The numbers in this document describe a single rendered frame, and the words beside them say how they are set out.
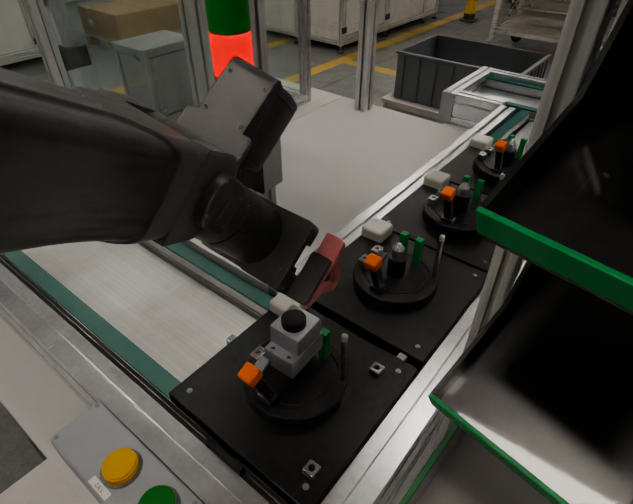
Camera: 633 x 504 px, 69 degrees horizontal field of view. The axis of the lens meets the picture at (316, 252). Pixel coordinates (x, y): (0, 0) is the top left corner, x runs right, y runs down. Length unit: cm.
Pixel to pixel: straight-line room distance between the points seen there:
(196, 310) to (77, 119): 68
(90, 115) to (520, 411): 32
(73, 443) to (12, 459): 128
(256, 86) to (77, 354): 55
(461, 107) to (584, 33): 134
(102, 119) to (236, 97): 15
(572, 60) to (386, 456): 46
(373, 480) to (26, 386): 58
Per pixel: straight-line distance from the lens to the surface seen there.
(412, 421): 64
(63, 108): 18
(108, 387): 71
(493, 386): 38
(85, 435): 68
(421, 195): 103
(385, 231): 87
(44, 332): 83
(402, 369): 67
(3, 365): 96
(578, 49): 33
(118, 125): 20
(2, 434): 204
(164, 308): 86
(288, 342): 56
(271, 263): 40
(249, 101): 33
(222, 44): 60
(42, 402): 88
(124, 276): 95
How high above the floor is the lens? 150
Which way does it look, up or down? 39 degrees down
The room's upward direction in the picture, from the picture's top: straight up
